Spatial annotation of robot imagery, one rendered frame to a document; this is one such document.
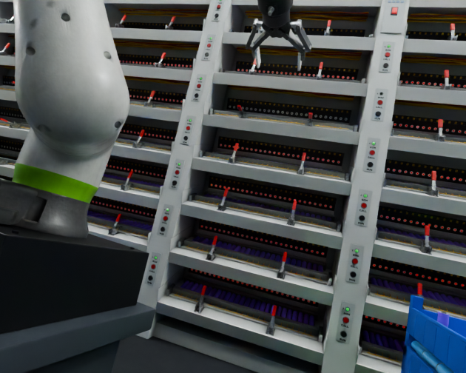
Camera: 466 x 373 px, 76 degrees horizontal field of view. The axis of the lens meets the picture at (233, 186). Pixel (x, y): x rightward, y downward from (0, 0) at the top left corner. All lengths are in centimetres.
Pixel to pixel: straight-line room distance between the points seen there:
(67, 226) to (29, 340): 17
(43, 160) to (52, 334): 25
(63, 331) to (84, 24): 38
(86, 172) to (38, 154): 7
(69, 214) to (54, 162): 9
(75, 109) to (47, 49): 7
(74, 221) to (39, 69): 25
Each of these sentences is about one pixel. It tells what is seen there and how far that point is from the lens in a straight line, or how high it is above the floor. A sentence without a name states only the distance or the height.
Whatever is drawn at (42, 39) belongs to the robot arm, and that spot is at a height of 61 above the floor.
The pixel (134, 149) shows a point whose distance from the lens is 133.
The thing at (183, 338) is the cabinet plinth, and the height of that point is 3.
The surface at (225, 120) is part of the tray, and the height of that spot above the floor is 87.
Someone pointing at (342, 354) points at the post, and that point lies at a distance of 113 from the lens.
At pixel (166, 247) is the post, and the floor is 33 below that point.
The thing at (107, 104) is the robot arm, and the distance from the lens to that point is 40.
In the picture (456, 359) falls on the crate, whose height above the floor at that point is 34.
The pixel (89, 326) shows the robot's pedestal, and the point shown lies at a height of 28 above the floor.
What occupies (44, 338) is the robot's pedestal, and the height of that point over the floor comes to 28.
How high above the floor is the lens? 45
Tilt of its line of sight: 8 degrees up
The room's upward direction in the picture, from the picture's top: 13 degrees clockwise
